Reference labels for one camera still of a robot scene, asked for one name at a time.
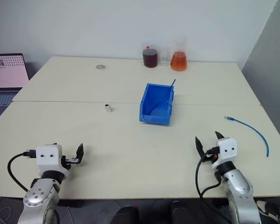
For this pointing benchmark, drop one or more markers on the flask with orange liquid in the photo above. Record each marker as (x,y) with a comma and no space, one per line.
(178,63)

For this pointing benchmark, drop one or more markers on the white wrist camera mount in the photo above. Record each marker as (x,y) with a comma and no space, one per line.
(46,161)
(227,149)

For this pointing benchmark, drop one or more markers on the beaker with dark red liquid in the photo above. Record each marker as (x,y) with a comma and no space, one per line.
(150,59)

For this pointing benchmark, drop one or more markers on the dark rounded shape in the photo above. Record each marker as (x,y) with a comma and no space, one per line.
(126,215)
(180,213)

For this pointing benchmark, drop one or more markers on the blue plastic storage bin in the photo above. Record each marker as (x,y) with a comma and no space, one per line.
(145,116)

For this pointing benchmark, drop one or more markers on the small empty clear beaker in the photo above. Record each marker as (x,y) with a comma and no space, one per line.
(164,61)

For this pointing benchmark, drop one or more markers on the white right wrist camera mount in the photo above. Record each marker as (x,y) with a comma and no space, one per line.
(227,149)

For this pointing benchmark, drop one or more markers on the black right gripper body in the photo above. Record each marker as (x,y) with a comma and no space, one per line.
(212,154)

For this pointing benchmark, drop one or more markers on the open laptop computer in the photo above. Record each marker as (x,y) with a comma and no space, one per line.
(4,74)

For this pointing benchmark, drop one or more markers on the small white cylinder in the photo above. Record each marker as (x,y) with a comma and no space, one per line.
(108,108)

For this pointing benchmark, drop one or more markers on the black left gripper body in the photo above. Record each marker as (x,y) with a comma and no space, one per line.
(69,161)

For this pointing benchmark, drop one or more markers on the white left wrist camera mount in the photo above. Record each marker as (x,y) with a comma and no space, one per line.
(46,161)

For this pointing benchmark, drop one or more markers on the black and white shoe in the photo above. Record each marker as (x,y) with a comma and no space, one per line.
(268,208)

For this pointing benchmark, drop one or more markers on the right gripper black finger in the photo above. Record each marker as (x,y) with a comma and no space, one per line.
(219,136)
(199,146)

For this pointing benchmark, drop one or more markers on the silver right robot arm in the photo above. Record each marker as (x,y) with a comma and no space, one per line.
(240,193)

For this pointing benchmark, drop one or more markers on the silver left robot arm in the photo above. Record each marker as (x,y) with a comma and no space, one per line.
(40,194)

